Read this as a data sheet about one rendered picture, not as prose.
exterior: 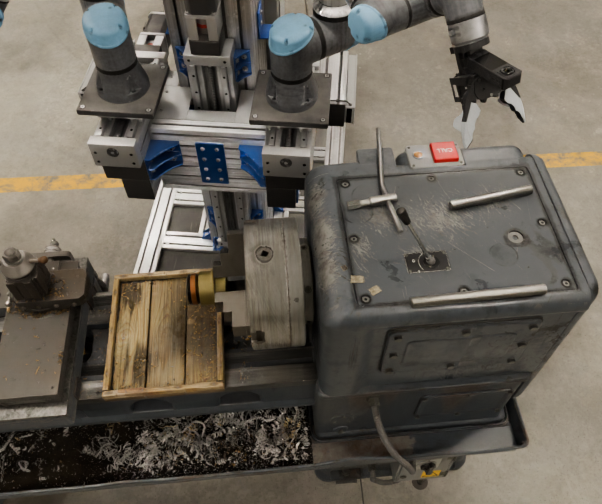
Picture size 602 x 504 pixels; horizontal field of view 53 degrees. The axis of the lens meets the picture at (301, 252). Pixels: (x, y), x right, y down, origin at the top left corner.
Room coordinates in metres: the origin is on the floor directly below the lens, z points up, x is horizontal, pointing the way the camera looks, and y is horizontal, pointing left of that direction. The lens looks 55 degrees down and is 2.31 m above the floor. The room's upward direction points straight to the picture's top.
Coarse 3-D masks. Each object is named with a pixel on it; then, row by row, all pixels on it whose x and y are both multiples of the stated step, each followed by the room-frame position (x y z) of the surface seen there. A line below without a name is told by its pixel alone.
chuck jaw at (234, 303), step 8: (216, 296) 0.73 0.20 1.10; (224, 296) 0.73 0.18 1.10; (232, 296) 0.73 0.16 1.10; (240, 296) 0.73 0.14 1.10; (216, 304) 0.71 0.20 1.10; (224, 304) 0.71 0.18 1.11; (232, 304) 0.71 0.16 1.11; (240, 304) 0.71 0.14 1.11; (224, 312) 0.69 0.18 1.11; (232, 312) 0.68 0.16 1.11; (240, 312) 0.68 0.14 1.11; (232, 320) 0.66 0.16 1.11; (240, 320) 0.66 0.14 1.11; (248, 320) 0.66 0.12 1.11; (232, 328) 0.64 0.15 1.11; (240, 328) 0.64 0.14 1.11; (248, 328) 0.65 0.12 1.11; (256, 336) 0.63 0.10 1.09; (264, 336) 0.63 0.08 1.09
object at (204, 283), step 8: (200, 272) 0.79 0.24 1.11; (208, 272) 0.79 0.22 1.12; (192, 280) 0.77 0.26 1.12; (200, 280) 0.77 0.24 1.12; (208, 280) 0.77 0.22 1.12; (216, 280) 0.77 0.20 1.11; (224, 280) 0.77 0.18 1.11; (192, 288) 0.75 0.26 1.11; (200, 288) 0.75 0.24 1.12; (208, 288) 0.75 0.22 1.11; (216, 288) 0.75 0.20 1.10; (224, 288) 0.75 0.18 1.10; (192, 296) 0.73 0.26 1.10; (200, 296) 0.73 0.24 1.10; (208, 296) 0.73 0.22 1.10; (192, 304) 0.73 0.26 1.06; (208, 304) 0.73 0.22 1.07
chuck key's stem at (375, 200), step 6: (372, 198) 0.89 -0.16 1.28; (378, 198) 0.89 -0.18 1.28; (384, 198) 0.89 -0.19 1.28; (390, 198) 0.89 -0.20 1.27; (396, 198) 0.89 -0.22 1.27; (348, 204) 0.87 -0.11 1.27; (354, 204) 0.87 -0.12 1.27; (360, 204) 0.87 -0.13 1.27; (366, 204) 0.88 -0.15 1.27; (372, 204) 0.88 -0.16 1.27; (378, 204) 0.88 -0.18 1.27
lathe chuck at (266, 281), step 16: (256, 224) 0.86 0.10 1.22; (272, 224) 0.85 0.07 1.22; (256, 240) 0.80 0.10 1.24; (272, 240) 0.80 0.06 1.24; (256, 256) 0.75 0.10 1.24; (272, 256) 0.76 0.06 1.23; (256, 272) 0.72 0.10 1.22; (272, 272) 0.72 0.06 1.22; (256, 288) 0.69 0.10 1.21; (272, 288) 0.69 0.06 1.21; (256, 304) 0.66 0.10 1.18; (272, 304) 0.66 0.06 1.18; (288, 304) 0.67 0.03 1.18; (256, 320) 0.64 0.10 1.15; (272, 320) 0.64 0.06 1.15; (288, 320) 0.64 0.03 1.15; (272, 336) 0.63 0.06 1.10; (288, 336) 0.63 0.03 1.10
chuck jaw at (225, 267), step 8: (248, 224) 0.87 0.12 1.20; (232, 232) 0.85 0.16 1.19; (240, 232) 0.85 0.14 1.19; (232, 240) 0.83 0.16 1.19; (240, 240) 0.84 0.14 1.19; (224, 248) 0.84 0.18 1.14; (232, 248) 0.82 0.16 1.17; (240, 248) 0.82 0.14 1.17; (224, 256) 0.81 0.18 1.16; (232, 256) 0.81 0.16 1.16; (240, 256) 0.81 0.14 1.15; (216, 264) 0.80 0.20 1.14; (224, 264) 0.80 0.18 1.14; (232, 264) 0.80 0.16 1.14; (240, 264) 0.80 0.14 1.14; (216, 272) 0.78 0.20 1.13; (224, 272) 0.79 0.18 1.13; (232, 272) 0.79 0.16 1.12; (240, 272) 0.79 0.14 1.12
